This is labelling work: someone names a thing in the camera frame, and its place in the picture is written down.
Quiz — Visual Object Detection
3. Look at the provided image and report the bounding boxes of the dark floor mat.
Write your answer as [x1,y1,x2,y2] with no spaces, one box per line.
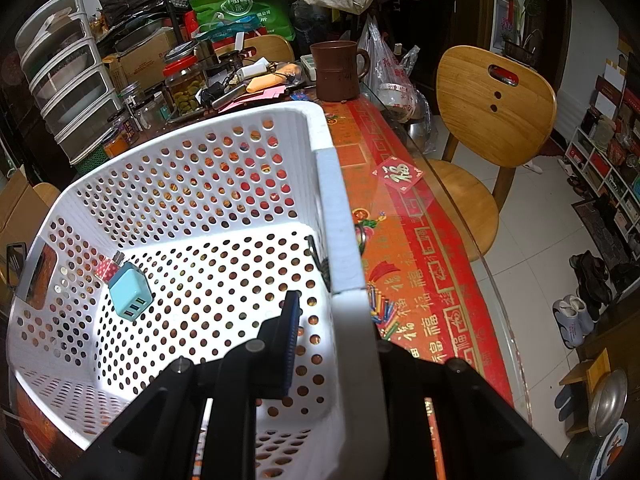
[572,199,631,281]

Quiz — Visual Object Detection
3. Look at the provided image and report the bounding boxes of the dark shoes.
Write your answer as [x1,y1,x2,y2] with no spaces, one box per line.
[570,251,611,306]

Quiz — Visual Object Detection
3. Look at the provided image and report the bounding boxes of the orange cloth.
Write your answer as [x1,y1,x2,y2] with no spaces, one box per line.
[247,74,286,93]

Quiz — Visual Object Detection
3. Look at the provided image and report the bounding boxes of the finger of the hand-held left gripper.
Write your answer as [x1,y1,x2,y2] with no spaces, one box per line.
[5,242,28,288]

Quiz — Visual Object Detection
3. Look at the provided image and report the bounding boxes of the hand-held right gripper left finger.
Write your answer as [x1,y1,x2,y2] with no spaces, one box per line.
[65,290,303,480]

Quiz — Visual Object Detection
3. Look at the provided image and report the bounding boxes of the white cube shelf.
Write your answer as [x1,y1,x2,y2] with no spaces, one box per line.
[565,125,640,256]

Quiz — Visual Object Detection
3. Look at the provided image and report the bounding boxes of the white perforated plastic basket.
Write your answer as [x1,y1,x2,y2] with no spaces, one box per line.
[6,101,391,480]

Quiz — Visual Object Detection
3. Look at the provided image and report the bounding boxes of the potted plant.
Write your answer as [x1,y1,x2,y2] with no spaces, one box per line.
[502,0,546,66]

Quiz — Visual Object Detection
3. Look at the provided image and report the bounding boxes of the clear plastic bag with bowl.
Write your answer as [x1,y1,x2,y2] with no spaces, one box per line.
[357,14,431,123]

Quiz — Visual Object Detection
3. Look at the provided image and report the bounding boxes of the wooden chair with red handle slot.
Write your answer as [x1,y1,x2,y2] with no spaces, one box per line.
[415,45,557,263]

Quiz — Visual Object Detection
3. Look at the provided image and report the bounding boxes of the painted round plate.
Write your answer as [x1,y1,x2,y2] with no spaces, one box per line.
[590,419,630,480]

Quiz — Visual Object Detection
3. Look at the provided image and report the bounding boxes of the large cardboard box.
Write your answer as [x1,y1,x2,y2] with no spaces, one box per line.
[0,165,61,241]

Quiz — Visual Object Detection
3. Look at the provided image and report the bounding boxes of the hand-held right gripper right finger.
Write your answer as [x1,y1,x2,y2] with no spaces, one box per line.
[377,342,566,480]

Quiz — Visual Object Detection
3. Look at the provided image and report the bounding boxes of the white plug with cable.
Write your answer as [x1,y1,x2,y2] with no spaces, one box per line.
[237,57,271,80]

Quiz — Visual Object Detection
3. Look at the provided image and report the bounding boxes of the green shopping bag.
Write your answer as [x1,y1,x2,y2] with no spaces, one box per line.
[189,0,296,43]

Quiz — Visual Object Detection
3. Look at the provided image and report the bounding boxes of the glass jar with red lid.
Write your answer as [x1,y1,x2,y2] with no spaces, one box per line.
[164,55,208,115]

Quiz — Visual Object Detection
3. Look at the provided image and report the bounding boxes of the orange jar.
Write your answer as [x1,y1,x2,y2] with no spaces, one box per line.
[102,130,133,158]

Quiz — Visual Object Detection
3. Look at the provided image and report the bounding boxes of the white slippers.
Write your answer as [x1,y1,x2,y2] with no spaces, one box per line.
[552,295,593,348]

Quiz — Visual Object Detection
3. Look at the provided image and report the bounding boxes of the small glass jar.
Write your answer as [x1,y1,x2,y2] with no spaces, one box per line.
[120,82,146,111]

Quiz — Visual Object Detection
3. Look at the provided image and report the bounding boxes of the brown ceramic mug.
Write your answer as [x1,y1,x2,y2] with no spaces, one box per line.
[310,40,371,102]

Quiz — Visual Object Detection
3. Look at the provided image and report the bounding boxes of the light blue USB charger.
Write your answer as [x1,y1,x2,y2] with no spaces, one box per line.
[107,261,153,322]

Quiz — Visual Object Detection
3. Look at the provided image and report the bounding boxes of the blue slippers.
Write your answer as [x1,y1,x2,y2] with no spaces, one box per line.
[554,385,581,423]

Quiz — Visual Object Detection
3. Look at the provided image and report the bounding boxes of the clear plastic drawer unit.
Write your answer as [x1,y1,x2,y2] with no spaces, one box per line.
[14,0,126,153]

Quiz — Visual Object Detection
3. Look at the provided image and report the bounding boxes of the red printed tablecloth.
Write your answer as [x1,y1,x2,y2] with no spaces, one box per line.
[320,95,516,411]

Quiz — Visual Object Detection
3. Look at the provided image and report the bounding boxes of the red checkered charger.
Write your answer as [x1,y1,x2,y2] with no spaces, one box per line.
[96,251,126,281]

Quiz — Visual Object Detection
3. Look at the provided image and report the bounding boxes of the small wooden stool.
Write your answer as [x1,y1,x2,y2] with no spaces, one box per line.
[559,347,612,433]

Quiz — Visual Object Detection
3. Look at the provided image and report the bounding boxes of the red square sticker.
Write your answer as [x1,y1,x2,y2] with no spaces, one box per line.
[370,156,425,193]

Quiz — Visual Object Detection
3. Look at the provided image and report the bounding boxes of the metal basin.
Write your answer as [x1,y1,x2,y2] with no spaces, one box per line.
[587,369,628,436]

